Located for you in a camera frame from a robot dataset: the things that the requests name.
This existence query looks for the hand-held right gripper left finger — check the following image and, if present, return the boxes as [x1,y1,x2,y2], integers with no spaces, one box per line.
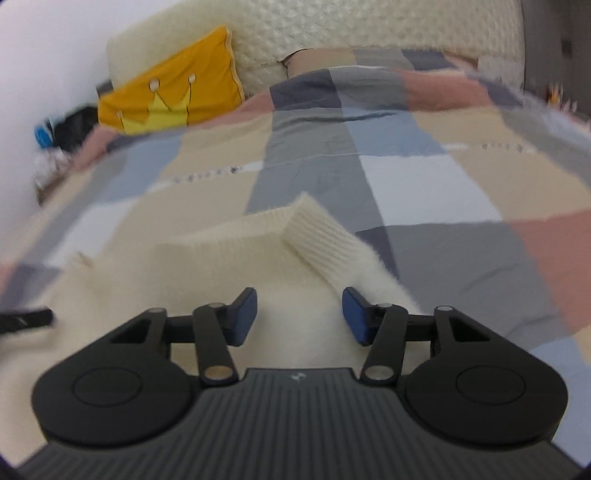
[108,287,258,387]

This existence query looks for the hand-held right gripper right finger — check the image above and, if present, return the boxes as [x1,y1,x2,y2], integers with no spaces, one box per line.
[342,285,498,387]

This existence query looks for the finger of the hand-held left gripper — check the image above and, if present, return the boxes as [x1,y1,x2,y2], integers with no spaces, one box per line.
[0,308,54,335]

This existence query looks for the white fuzzy sweater blue stripes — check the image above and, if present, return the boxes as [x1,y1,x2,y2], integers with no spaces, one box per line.
[0,191,422,462]

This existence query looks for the checked patchwork blanket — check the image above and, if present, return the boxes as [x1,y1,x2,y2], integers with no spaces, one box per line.
[0,45,591,467]

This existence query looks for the white crumpled cloth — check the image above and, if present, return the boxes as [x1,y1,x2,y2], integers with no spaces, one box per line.
[33,148,75,178]

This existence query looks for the black bag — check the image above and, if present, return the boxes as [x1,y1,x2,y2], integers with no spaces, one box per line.
[52,105,101,151]

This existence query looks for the yellow crown pillow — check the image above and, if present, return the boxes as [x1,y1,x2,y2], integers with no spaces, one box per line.
[98,25,245,136]

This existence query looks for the pink pillow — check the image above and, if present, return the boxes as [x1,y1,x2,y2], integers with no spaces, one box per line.
[283,47,334,80]

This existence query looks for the cream quilted headboard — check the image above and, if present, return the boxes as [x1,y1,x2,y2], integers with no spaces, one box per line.
[106,0,527,100]

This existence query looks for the small colourful toy figure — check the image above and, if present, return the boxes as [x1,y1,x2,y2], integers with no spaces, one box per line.
[546,82,570,112]

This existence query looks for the grey cabinet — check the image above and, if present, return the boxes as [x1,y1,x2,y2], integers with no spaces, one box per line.
[522,0,591,100]

